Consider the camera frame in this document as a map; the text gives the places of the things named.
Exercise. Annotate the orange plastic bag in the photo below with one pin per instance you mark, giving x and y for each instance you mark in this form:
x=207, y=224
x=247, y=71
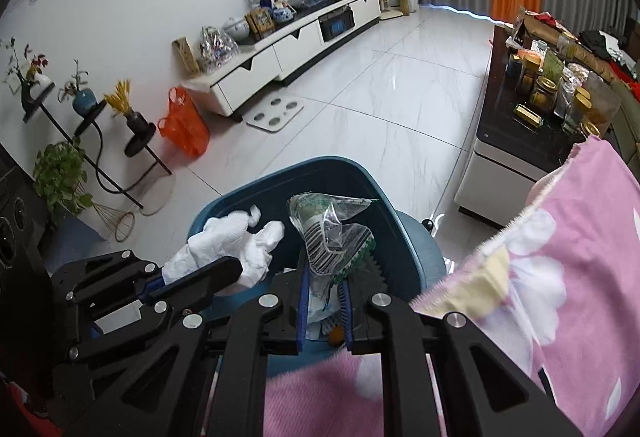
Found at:
x=185, y=129

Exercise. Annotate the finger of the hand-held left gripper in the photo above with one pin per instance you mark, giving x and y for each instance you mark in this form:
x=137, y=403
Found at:
x=200, y=282
x=115, y=274

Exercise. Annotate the blue trash bin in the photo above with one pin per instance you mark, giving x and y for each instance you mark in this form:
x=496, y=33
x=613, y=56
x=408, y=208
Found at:
x=215, y=217

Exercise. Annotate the small plant in blue pot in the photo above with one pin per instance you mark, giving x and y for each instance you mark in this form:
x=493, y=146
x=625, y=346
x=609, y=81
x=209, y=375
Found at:
x=84, y=102

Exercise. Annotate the pile of clothes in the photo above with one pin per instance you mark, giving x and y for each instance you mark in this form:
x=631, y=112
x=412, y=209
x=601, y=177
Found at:
x=597, y=39

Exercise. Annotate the white tissue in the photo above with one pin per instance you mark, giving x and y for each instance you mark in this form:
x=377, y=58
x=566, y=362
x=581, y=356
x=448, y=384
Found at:
x=220, y=237

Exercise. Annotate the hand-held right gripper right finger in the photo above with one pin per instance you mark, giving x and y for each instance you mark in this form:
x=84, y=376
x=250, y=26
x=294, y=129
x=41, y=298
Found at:
x=346, y=317

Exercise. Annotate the green sofa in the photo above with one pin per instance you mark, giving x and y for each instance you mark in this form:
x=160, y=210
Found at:
x=627, y=117

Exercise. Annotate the clear plastic bag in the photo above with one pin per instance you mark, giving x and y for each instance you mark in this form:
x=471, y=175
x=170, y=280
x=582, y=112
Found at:
x=217, y=48

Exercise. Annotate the black white coffee table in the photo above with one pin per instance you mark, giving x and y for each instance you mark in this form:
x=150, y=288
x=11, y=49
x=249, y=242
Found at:
x=500, y=167

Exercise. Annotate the white ceramic jar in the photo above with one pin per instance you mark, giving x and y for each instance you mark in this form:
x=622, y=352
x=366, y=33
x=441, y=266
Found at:
x=236, y=29

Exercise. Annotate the green leafy potted plant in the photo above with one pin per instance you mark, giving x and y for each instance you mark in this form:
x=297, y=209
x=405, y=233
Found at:
x=60, y=177

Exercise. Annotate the black tiered plant stand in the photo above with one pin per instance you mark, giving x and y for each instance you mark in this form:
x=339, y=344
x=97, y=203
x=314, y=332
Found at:
x=140, y=144

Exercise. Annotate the white black TV cabinet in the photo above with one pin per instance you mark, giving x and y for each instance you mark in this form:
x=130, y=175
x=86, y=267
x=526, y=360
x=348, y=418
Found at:
x=295, y=47

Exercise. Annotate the white bathroom scale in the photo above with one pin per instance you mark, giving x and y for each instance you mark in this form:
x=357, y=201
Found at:
x=275, y=114

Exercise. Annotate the framed picture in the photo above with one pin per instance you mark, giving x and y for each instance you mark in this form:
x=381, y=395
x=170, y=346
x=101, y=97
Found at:
x=260, y=23

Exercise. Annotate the clear green printed plastic wrapper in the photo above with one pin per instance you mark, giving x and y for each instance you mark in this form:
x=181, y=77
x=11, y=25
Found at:
x=325, y=227

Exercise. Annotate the pink floral tablecloth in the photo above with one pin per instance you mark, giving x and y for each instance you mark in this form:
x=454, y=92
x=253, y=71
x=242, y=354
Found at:
x=575, y=267

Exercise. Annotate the yellow wheat in black vase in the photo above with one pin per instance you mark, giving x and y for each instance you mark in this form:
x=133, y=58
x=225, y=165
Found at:
x=135, y=122

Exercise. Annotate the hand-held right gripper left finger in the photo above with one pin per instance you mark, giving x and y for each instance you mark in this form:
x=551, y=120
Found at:
x=301, y=317

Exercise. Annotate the blue white porcelain jar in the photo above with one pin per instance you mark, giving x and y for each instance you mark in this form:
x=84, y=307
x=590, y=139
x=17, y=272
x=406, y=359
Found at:
x=282, y=13

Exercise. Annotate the red flower branch white vase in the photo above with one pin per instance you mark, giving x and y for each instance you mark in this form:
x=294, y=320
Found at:
x=42, y=79

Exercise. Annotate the black speaker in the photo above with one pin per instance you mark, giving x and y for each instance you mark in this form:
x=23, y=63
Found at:
x=15, y=227

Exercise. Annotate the tall wooden printed box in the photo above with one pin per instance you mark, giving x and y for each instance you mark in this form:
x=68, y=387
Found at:
x=186, y=57

